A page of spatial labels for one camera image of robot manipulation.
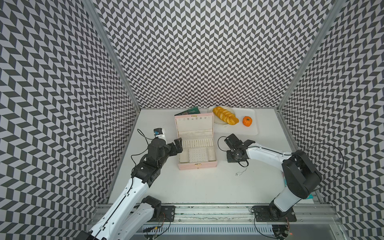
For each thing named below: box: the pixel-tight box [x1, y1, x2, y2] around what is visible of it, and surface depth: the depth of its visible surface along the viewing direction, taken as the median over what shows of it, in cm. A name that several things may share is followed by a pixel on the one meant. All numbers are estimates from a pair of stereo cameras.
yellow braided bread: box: [212, 106, 240, 126], surface depth 109 cm
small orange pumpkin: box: [242, 116, 253, 127], surface depth 107 cm
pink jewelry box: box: [174, 112, 218, 171], surface depth 90 cm
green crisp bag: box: [174, 106, 201, 116], surface depth 117 cm
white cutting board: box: [213, 108, 259, 136], surface depth 110 cm
